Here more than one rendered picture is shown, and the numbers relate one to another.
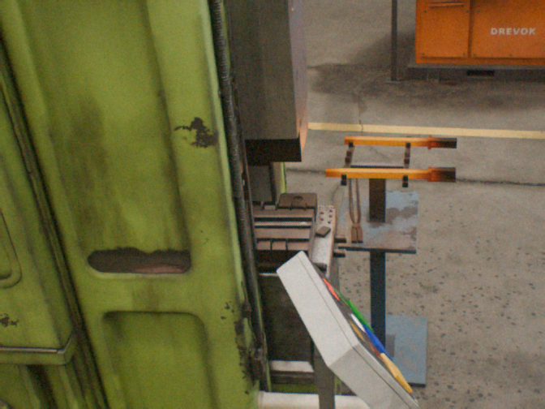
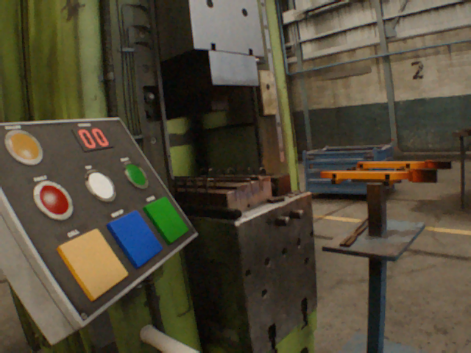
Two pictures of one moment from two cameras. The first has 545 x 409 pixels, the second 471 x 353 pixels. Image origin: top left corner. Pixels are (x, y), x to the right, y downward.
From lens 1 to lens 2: 1.52 m
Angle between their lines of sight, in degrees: 38
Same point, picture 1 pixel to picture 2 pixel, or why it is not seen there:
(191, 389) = not seen: hidden behind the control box
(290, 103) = (188, 14)
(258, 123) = (169, 42)
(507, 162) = not seen: outside the picture
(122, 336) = not seen: hidden behind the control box
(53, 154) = (32, 62)
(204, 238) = (71, 115)
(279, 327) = (212, 285)
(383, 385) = (9, 238)
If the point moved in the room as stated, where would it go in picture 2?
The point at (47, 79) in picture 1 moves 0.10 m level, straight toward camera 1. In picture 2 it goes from (42, 15) to (20, 8)
